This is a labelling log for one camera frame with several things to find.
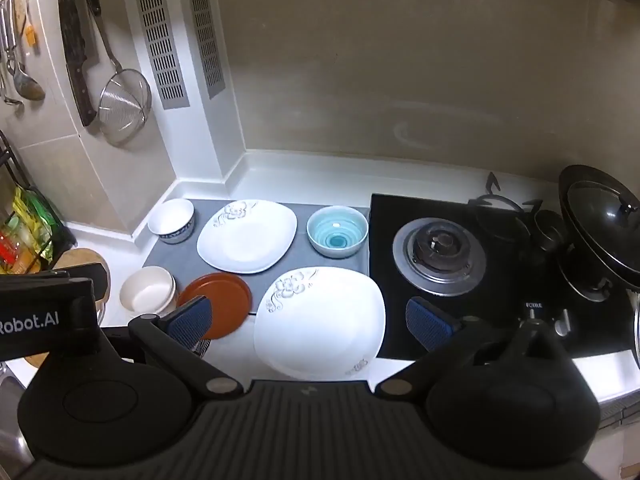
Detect white bowl blue pattern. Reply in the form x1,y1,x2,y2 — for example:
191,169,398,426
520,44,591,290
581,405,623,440
147,198,195,245

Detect metal mesh strainer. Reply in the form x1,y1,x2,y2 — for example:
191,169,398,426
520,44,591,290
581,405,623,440
82,0,153,147

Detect light blue ceramic bowl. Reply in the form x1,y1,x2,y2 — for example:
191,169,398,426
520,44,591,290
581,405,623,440
306,205,370,259

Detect white square floral plate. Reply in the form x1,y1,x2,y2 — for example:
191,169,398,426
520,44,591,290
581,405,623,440
196,200,298,275
253,266,386,380

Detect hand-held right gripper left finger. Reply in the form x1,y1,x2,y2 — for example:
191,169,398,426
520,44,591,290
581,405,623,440
127,295,244,402

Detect black wire rack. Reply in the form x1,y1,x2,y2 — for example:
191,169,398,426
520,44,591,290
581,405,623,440
0,130,77,277

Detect metal ladle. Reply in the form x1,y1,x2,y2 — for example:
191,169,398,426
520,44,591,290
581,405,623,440
9,0,46,101

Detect green yellow packets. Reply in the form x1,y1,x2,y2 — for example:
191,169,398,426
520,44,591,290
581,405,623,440
11,186,64,262

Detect steel sink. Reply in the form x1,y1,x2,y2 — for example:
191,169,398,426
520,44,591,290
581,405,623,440
0,360,37,476

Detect grey counter mat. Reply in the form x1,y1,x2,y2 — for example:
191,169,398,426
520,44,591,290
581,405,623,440
142,199,371,314

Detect metal spoon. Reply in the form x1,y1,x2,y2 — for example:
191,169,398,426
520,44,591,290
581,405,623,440
0,0,25,107

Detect stove control knob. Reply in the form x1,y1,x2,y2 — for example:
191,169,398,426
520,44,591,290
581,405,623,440
520,302,572,337

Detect dark kitchen cleaver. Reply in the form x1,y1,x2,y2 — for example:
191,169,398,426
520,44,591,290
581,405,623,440
57,0,100,128

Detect silver gas burner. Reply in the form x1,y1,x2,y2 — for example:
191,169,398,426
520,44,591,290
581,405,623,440
556,255,627,304
392,217,487,296

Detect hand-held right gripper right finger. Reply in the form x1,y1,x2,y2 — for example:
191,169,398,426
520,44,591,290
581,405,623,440
375,296,551,402

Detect black wok with lid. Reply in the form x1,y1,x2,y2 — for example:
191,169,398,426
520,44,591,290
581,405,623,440
557,164,640,292

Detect wooden orange spatula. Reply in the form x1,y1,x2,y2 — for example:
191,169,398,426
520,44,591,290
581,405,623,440
13,0,40,54

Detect black iron pot support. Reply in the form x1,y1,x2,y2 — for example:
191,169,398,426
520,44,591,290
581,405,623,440
467,172,544,228

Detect round wooden cutting board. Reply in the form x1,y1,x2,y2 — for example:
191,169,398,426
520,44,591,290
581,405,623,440
22,247,111,368

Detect grey wall vent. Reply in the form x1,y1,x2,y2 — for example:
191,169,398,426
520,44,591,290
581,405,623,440
186,0,227,100
134,0,191,110

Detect cream plain bowl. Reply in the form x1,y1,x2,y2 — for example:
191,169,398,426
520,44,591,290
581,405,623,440
119,266,177,319

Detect black glass gas stove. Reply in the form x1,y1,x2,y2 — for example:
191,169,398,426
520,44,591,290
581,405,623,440
368,193,632,361

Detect brown round plate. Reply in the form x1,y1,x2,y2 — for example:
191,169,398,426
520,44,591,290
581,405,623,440
176,273,252,343

